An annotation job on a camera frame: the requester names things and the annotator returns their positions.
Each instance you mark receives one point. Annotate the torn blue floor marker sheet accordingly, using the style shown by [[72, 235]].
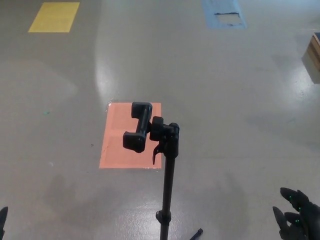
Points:
[[210, 15]]

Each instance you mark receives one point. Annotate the black tripod phone stand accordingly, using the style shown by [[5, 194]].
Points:
[[167, 180]]

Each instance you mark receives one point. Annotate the wooden box platform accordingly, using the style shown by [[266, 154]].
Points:
[[312, 60]]

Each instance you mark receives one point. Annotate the orange floor marker sheet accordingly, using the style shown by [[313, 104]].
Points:
[[117, 120]]

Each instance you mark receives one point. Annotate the yellow floor marker sheet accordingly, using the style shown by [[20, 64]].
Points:
[[55, 17]]

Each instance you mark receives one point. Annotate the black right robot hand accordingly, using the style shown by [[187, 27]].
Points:
[[310, 220]]

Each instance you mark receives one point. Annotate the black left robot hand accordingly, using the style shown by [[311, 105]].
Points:
[[3, 217]]

